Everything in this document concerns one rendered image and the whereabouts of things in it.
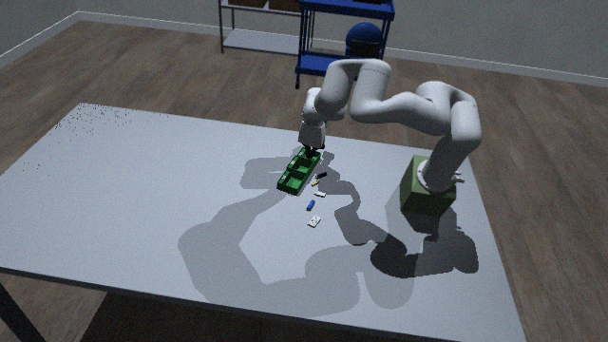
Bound dark green open bins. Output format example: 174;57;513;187
277;147;321;195

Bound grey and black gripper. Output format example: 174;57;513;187
298;120;326;159

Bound white domino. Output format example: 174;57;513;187
308;216;321;228

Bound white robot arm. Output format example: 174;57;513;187
301;59;482;193

